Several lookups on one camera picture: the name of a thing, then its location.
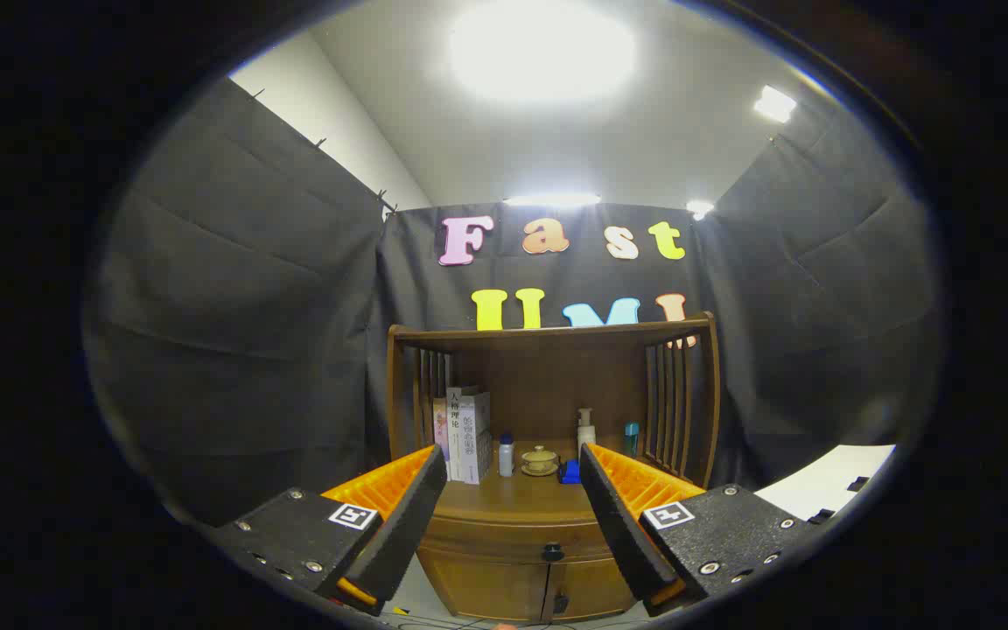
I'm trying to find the pink purple book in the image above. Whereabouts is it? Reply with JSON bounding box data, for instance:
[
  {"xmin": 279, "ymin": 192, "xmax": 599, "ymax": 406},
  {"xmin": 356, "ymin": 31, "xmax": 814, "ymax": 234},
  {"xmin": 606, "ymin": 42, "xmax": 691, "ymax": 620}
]
[{"xmin": 432, "ymin": 398, "xmax": 451, "ymax": 478}]

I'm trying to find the small ceiling light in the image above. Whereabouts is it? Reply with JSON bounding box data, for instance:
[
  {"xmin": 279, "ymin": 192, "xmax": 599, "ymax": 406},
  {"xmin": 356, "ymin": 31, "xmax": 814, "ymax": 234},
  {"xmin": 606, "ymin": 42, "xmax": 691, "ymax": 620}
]
[{"xmin": 753, "ymin": 85, "xmax": 798, "ymax": 123}]

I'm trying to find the wooden cabinet with slatted sides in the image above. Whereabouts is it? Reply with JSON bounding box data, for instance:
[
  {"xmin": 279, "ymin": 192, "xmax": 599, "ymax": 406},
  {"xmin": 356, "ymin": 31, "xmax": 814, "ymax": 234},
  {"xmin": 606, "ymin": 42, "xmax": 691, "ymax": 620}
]
[{"xmin": 386, "ymin": 312, "xmax": 722, "ymax": 624}]

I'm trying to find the white drawer unit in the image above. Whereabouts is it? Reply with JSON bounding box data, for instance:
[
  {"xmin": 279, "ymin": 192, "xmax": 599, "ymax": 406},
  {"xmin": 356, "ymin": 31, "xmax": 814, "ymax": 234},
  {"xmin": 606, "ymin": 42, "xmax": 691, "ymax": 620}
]
[{"xmin": 753, "ymin": 444, "xmax": 897, "ymax": 524}]

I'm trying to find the white patterned book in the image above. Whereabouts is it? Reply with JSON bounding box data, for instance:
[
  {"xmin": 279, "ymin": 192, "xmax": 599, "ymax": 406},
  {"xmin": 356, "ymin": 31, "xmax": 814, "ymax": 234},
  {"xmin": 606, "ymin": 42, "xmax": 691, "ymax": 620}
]
[{"xmin": 458, "ymin": 392, "xmax": 493, "ymax": 485}]

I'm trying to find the large round ceiling light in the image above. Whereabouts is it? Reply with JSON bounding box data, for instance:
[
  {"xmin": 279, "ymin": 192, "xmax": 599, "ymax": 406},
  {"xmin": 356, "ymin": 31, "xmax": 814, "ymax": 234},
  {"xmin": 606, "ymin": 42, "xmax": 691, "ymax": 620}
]
[{"xmin": 450, "ymin": 0, "xmax": 636, "ymax": 104}]

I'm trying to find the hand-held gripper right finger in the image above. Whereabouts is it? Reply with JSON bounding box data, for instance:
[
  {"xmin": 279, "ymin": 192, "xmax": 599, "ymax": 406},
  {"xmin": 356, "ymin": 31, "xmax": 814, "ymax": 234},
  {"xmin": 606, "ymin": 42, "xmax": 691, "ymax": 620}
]
[{"xmin": 579, "ymin": 443, "xmax": 829, "ymax": 617}]

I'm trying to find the wooden drawer with black knob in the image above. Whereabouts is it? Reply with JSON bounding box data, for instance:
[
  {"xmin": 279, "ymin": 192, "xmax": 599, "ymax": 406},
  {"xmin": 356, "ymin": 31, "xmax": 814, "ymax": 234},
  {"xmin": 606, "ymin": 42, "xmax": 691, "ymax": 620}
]
[{"xmin": 421, "ymin": 512, "xmax": 619, "ymax": 563}]

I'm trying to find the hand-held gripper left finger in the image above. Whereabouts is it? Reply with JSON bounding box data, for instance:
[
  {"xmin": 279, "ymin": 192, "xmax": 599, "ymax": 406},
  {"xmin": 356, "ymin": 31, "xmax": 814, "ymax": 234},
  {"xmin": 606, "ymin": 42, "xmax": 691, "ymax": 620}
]
[{"xmin": 206, "ymin": 444, "xmax": 449, "ymax": 617}]

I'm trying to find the wooden countertop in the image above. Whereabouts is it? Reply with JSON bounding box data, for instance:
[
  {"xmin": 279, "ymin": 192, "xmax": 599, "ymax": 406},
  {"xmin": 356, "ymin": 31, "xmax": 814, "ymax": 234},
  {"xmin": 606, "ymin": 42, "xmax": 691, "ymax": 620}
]
[{"xmin": 430, "ymin": 446, "xmax": 597, "ymax": 524}]

